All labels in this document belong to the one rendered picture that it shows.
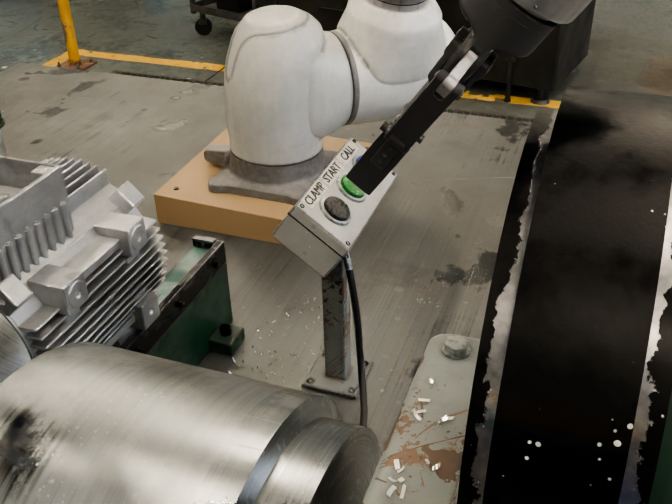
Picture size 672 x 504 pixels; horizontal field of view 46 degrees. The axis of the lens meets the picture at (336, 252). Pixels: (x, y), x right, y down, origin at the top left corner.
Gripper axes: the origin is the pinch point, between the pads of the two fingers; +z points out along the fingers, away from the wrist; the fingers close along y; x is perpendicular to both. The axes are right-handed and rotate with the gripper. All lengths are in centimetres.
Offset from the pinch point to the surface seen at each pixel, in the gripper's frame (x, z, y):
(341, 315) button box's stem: 8.6, 21.5, -3.7
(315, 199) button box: -2.3, 7.8, 0.8
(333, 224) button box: 0.6, 7.9, 2.0
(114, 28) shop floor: -162, 256, -349
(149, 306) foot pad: -8.6, 24.8, 10.2
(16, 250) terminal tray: -19.6, 17.7, 20.8
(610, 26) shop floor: 72, 87, -437
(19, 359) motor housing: -15.3, 34.1, 18.3
